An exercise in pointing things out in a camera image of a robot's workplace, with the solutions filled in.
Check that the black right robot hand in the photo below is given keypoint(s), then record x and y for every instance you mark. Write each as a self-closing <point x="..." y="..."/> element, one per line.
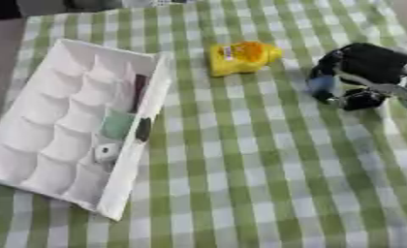
<point x="371" y="64"/>

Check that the white compartment box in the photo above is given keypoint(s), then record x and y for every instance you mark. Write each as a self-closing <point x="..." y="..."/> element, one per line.
<point x="54" y="129"/>

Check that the yellow snack bag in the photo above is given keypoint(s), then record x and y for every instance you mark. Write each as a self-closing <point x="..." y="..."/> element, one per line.
<point x="241" y="58"/>

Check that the dark maroon stick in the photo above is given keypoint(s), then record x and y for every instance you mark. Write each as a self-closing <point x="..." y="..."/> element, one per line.
<point x="139" y="92"/>

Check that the small black oval object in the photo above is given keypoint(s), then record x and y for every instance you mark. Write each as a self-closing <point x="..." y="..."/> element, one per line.
<point x="143" y="129"/>

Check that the mint green block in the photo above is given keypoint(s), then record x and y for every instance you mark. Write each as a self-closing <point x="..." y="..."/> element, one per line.
<point x="117" y="125"/>

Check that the small white round object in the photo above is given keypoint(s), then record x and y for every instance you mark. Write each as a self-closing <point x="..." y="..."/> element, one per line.
<point x="105" y="152"/>

